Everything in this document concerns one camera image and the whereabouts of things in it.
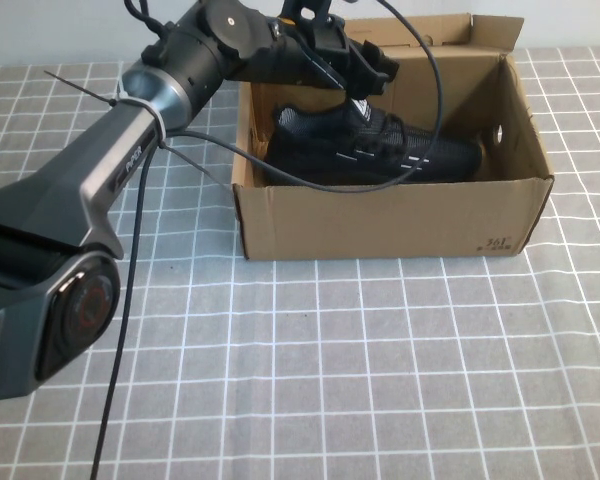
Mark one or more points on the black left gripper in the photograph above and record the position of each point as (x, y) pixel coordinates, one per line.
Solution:
(310, 55)

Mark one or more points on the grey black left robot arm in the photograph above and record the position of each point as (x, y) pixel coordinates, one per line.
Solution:
(55, 200)

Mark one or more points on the white zip tie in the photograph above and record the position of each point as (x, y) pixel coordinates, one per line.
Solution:
(152, 111)

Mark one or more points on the black zip tie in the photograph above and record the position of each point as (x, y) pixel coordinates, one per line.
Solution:
(80, 89)

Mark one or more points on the black knit sneaker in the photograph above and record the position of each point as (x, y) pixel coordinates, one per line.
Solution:
(330, 150)

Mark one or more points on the brown cardboard shoe box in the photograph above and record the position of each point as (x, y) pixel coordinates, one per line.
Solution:
(380, 225)

